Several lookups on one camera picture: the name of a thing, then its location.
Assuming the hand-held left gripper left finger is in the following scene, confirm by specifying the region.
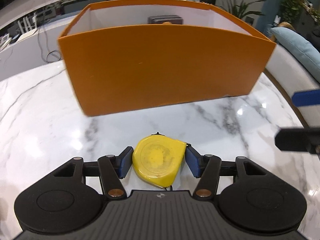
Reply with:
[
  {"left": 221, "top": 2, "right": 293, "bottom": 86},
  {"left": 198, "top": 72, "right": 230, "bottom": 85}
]
[{"left": 51, "top": 146, "right": 133, "bottom": 200}]

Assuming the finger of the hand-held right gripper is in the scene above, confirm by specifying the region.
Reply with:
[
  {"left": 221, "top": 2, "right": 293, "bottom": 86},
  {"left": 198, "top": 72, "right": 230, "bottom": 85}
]
[
  {"left": 274, "top": 127, "right": 320, "bottom": 154},
  {"left": 291, "top": 88, "right": 320, "bottom": 108}
]

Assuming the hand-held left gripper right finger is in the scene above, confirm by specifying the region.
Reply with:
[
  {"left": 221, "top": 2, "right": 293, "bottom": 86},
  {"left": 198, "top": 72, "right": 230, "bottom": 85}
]
[{"left": 185, "top": 146, "right": 268, "bottom": 198}]

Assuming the yellow tape measure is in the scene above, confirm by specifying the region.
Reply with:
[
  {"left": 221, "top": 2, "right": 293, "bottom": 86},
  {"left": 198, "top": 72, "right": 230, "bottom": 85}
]
[{"left": 132, "top": 132, "right": 192, "bottom": 188}]

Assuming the large orange storage box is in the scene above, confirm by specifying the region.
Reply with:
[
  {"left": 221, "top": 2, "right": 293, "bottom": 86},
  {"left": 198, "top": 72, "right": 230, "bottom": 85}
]
[{"left": 57, "top": 0, "right": 277, "bottom": 117}]

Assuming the brown cardboard box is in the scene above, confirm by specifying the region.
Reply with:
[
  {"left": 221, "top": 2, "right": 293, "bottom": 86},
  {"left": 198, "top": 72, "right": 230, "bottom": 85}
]
[{"left": 147, "top": 15, "right": 184, "bottom": 25}]

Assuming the white sofa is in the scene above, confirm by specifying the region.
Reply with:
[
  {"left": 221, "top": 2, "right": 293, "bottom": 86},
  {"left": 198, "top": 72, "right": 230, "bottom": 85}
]
[{"left": 264, "top": 52, "right": 320, "bottom": 127}]

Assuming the light blue cushion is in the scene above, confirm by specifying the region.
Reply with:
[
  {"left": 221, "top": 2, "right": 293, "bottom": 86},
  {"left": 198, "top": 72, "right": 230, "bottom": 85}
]
[{"left": 269, "top": 26, "right": 320, "bottom": 83}]

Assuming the green leafy houseplant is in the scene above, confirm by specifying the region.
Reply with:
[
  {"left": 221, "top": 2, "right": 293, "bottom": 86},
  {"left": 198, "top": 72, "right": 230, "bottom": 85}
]
[{"left": 214, "top": 0, "right": 266, "bottom": 21}]

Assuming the white router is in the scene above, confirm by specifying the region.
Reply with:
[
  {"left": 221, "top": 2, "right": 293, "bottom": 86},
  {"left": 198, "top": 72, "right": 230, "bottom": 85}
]
[{"left": 18, "top": 11, "right": 38, "bottom": 35}]

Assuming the black cable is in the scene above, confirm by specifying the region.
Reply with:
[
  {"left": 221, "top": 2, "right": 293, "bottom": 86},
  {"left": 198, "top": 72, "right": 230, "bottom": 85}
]
[{"left": 37, "top": 26, "right": 63, "bottom": 63}]

